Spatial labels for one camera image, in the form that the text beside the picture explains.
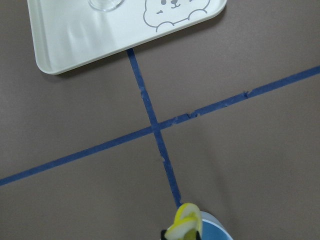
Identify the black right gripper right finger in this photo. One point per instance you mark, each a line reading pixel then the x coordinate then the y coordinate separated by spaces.
pixel 198 236

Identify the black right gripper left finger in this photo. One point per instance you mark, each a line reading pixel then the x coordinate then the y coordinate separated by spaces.
pixel 163 234

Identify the lemon slice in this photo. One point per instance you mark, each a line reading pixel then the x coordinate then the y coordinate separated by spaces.
pixel 187 221

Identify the light blue paper cup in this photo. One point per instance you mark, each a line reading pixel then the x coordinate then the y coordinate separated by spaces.
pixel 212 229

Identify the cream bear tray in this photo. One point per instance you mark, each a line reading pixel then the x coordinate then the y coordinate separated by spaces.
pixel 68 34

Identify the clear wine glass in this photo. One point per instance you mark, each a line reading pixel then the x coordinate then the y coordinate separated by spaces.
pixel 105 5

